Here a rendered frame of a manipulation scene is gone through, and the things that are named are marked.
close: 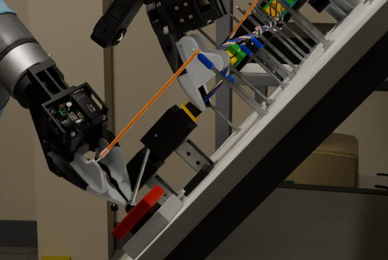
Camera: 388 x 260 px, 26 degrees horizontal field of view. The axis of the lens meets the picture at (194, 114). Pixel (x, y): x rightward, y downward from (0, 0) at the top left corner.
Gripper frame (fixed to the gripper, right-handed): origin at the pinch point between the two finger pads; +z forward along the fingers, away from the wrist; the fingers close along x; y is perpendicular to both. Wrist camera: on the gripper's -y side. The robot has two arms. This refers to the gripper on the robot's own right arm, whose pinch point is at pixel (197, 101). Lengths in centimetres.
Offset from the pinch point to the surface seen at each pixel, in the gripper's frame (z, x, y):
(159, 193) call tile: 5.6, -24.2, -1.7
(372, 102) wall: 43, 254, 12
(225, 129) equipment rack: 14, 93, -18
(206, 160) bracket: 7.5, 0.6, -2.0
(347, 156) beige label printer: 32, 101, 6
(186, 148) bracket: 4.9, -1.2, -3.4
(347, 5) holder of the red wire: -3, 51, 20
